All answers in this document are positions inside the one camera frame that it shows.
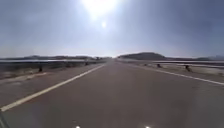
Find dark hill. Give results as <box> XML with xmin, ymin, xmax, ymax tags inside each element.
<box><xmin>117</xmin><ymin>51</ymin><xmax>169</xmax><ymax>61</ymax></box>

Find grey asphalt road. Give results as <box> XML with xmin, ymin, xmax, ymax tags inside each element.
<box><xmin>0</xmin><ymin>59</ymin><xmax>224</xmax><ymax>128</ymax></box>

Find distant low hills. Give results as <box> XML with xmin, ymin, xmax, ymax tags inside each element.
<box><xmin>0</xmin><ymin>54</ymin><xmax>101</xmax><ymax>61</ymax></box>

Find metal guardrail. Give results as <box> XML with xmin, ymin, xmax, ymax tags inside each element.
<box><xmin>118</xmin><ymin>58</ymin><xmax>224</xmax><ymax>73</ymax></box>
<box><xmin>0</xmin><ymin>57</ymin><xmax>109</xmax><ymax>74</ymax></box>

